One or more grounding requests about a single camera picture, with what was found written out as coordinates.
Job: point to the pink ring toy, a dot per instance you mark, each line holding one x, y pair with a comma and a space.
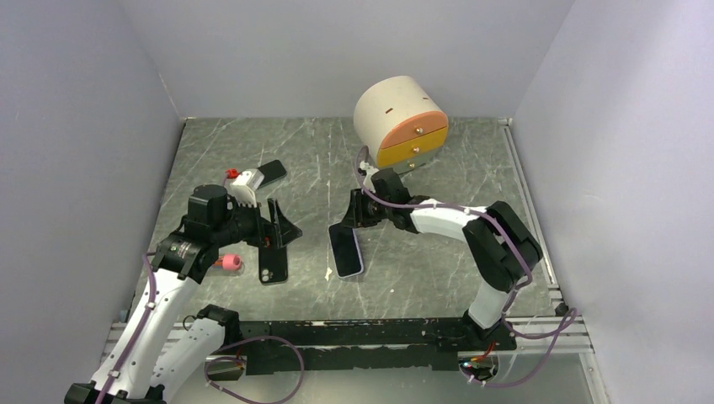
231, 263

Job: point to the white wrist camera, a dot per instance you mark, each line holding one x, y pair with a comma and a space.
242, 185
366, 170

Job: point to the aluminium frame rail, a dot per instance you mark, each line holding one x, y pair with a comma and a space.
346, 250

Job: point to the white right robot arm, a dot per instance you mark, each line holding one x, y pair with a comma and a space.
504, 250

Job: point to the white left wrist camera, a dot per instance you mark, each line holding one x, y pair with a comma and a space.
242, 185

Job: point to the black phone case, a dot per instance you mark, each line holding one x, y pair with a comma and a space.
272, 265

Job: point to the round beige drawer cabinet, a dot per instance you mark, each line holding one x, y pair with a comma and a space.
401, 125

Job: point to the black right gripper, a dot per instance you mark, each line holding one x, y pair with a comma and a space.
356, 217

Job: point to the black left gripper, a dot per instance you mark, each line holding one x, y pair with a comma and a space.
264, 230

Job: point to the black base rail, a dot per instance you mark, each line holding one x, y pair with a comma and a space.
439, 343

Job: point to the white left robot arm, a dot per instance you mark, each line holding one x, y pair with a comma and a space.
140, 369

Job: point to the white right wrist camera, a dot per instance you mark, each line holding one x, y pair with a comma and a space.
366, 170

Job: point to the green-edged smartphone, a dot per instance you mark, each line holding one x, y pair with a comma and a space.
271, 171

